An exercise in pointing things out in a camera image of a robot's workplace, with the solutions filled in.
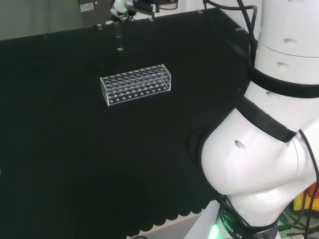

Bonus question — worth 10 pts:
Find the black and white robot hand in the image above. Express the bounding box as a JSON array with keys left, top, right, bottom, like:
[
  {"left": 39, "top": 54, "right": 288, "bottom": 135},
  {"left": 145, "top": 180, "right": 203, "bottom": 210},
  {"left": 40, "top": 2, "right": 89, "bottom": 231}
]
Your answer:
[{"left": 109, "top": 0, "right": 137, "bottom": 25}]

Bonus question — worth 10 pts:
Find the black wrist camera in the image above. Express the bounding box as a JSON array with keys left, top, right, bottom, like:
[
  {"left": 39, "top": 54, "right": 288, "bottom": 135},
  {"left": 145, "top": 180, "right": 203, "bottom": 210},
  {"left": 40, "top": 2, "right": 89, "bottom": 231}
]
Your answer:
[{"left": 133, "top": 0, "right": 160, "bottom": 13}]

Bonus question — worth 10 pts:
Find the yellow stop button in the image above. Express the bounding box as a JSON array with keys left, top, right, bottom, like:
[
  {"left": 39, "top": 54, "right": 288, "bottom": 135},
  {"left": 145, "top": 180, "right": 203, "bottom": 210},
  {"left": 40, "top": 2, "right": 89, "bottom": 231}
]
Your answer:
[{"left": 292, "top": 183, "right": 319, "bottom": 214}]

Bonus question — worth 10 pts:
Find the black cable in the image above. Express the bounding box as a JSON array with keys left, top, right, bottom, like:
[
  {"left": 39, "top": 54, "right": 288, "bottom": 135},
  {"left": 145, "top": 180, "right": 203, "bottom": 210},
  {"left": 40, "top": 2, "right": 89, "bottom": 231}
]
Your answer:
[
  {"left": 298, "top": 128, "right": 319, "bottom": 231},
  {"left": 203, "top": 0, "right": 259, "bottom": 69}
]

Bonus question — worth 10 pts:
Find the black bench cloth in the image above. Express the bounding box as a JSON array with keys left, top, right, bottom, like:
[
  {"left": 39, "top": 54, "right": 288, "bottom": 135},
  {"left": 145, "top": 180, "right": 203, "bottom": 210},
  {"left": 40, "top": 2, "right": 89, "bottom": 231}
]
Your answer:
[{"left": 0, "top": 6, "right": 260, "bottom": 239}]

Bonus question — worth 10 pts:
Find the clear glass test tube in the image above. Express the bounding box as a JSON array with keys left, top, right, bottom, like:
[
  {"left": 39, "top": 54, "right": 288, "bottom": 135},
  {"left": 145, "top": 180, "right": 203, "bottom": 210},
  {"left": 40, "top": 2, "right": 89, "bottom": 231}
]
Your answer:
[{"left": 115, "top": 22, "right": 125, "bottom": 52}]

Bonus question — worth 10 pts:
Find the grey panel with label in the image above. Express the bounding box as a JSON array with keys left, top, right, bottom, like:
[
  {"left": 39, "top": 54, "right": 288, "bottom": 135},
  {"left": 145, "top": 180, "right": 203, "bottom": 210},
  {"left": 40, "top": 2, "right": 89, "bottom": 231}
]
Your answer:
[{"left": 78, "top": 0, "right": 113, "bottom": 27}]

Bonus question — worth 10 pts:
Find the clear plastic test tube rack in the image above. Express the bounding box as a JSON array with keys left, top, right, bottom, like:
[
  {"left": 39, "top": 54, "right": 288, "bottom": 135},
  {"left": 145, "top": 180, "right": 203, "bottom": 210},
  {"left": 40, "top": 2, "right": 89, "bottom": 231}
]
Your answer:
[{"left": 100, "top": 63, "right": 172, "bottom": 107}]

